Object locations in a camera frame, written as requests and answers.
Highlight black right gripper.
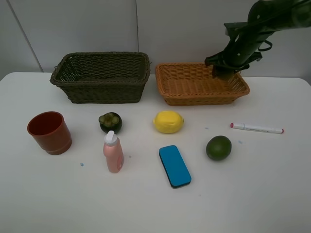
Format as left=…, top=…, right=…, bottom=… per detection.
left=204, top=29, right=274, bottom=72

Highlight white marker pink caps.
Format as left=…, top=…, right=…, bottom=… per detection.
left=230, top=122, right=284, bottom=134

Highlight green lime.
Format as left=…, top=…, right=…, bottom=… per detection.
left=206, top=135, right=232, bottom=161

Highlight yellow lemon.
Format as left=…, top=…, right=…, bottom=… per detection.
left=153, top=111, right=184, bottom=134

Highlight blue whiteboard eraser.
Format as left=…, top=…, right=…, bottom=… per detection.
left=159, top=145, right=191, bottom=188

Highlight brown kiwi fruit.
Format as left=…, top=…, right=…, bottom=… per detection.
left=212, top=67, right=236, bottom=82

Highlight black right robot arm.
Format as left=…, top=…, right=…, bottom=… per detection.
left=205, top=0, right=311, bottom=76

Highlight orange wicker basket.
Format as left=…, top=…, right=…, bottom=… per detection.
left=155, top=63, right=250, bottom=106

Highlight dark brown wicker basket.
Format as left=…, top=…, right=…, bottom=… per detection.
left=50, top=52, right=150, bottom=104

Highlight dark purple mangosteen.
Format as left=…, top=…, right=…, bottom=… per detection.
left=99, top=112, right=122, bottom=134

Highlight pink bottle white cap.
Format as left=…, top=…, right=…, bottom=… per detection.
left=103, top=131, right=124, bottom=173

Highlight red plastic cup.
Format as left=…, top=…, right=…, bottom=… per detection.
left=27, top=111, right=72, bottom=155

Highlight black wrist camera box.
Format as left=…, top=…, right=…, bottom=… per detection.
left=224, top=22, right=247, bottom=38

